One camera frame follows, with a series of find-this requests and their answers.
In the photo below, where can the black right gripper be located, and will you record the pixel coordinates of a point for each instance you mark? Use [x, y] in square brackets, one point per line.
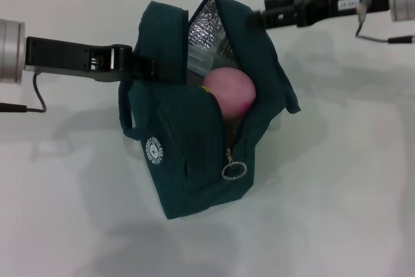
[317, 4]

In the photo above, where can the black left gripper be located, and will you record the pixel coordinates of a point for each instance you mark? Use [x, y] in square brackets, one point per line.
[58, 54]

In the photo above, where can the clear plastic lunch box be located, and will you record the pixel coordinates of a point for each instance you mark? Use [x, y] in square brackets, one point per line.
[199, 63]

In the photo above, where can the yellow banana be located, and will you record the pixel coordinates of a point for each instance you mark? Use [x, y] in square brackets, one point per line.
[205, 89]

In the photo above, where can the pink peach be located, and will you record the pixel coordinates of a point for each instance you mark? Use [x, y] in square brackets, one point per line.
[227, 92]

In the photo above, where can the dark teal lunch bag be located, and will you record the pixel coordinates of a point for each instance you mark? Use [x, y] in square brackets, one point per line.
[181, 147]

